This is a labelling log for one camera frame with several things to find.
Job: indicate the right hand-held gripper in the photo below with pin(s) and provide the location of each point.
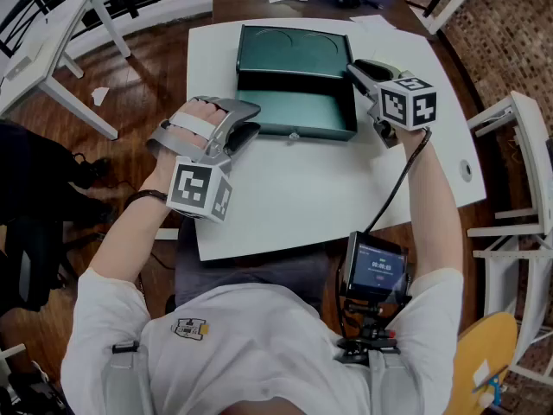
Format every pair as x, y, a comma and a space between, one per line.
406, 102

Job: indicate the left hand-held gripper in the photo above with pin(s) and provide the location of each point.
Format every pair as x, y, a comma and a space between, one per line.
196, 188

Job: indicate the dark green box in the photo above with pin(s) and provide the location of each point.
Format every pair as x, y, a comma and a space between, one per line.
298, 110

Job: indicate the person's left forearm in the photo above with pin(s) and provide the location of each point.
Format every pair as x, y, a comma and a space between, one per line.
129, 231

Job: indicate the person's right forearm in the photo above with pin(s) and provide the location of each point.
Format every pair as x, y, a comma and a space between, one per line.
432, 214

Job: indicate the person's left hand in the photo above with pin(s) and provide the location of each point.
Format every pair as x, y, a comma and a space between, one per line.
190, 134

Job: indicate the flat white paper sheet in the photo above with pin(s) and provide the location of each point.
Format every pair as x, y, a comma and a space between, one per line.
373, 22

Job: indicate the black wristband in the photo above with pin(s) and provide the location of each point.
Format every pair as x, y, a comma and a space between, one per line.
147, 195

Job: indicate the white paper scrap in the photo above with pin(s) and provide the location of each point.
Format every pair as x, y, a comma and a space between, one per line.
100, 95

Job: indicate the black chest-mounted screen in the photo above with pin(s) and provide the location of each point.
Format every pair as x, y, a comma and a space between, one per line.
378, 268

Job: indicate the white side table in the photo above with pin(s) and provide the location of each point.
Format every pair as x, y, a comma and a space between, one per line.
47, 50

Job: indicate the black bag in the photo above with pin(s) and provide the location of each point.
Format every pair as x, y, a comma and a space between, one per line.
34, 214

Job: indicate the person's white t-shirt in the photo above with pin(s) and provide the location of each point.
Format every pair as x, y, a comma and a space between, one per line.
259, 353

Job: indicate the white metal rack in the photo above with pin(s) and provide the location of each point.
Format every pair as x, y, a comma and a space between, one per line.
531, 240

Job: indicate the yellow round stool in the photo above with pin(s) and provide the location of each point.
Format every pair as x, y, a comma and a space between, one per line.
479, 357

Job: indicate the blue and white tool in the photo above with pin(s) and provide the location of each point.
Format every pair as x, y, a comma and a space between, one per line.
490, 383

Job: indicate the black screen mount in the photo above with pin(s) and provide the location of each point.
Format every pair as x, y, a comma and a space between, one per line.
367, 331

